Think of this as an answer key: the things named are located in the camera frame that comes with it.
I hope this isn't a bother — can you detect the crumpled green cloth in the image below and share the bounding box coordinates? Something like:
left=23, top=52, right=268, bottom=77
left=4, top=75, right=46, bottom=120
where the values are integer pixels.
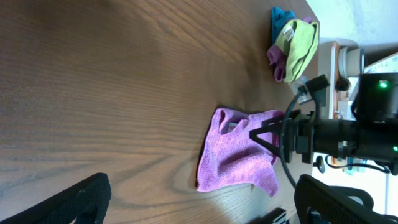
left=275, top=19, right=319, bottom=83

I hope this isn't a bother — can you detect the blue cloth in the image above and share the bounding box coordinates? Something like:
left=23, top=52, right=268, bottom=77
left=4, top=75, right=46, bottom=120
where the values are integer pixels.
left=271, top=7, right=295, bottom=44

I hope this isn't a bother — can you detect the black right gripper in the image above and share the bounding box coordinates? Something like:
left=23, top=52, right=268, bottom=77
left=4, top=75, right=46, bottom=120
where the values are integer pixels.
left=249, top=110, right=317, bottom=164

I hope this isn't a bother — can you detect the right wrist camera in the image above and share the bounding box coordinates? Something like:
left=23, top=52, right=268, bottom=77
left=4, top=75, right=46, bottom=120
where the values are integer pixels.
left=289, top=75, right=330, bottom=107

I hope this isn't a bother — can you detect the purple cloth in pile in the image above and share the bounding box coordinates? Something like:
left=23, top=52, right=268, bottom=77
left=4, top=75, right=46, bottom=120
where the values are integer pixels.
left=267, top=18, right=313, bottom=82

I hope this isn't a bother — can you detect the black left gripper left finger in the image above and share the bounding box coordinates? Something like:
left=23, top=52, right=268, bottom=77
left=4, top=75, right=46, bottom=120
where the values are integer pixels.
left=1, top=173, right=111, bottom=224

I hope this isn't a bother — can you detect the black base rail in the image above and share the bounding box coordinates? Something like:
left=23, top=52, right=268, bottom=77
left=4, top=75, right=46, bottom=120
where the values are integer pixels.
left=249, top=208, right=289, bottom=224

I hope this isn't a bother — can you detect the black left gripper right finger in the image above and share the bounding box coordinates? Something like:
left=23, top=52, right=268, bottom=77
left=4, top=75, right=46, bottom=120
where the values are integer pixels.
left=294, top=174, right=397, bottom=224

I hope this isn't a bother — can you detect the purple microfiber cloth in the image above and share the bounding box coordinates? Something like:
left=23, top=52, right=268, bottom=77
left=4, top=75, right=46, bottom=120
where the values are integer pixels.
left=197, top=108, right=284, bottom=197

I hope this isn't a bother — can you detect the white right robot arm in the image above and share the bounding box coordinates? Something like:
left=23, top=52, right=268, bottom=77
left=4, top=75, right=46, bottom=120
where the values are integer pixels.
left=249, top=73, right=397, bottom=175

